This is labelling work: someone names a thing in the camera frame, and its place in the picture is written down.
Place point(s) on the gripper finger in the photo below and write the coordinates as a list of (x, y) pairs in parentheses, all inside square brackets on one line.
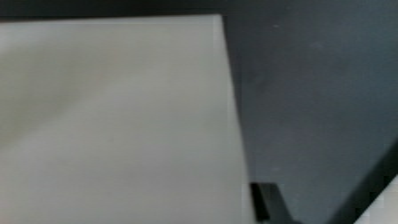
[(270, 210)]

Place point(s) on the white cabinet body box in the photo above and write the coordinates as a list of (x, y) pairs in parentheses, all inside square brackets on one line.
[(121, 152)]

